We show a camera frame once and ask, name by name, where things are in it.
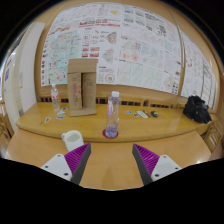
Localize black bag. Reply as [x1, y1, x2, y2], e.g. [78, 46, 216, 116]
[182, 95, 213, 125]

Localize white mug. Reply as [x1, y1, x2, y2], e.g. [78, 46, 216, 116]
[60, 129, 85, 153]

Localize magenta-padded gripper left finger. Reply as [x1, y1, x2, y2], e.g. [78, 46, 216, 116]
[40, 142, 92, 186]

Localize small clear bottle red label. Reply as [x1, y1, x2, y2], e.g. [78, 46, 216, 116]
[50, 82, 61, 113]

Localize brown cardboard box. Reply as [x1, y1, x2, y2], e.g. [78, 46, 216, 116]
[66, 57, 99, 118]

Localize flat round red coaster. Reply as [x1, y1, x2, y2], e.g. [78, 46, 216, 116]
[101, 127, 120, 140]

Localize clear plastic bottle white cap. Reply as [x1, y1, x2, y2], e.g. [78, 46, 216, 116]
[104, 90, 123, 139]

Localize white remote control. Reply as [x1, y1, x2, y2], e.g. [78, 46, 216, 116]
[136, 109, 150, 120]

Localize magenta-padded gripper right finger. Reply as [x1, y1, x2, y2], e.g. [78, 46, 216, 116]
[131, 143, 183, 187]

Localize printed paper wall posters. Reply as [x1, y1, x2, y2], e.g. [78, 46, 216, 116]
[39, 2, 218, 108]

